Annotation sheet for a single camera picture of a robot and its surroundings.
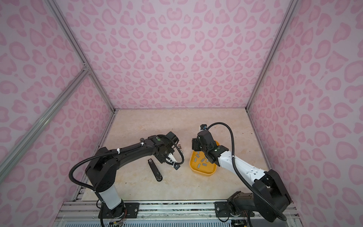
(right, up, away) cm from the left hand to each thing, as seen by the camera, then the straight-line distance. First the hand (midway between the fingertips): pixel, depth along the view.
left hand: (168, 149), depth 89 cm
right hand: (+17, +7, -3) cm, 19 cm away
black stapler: (-5, -14, -8) cm, 17 cm away
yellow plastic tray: (+19, -9, +1) cm, 22 cm away
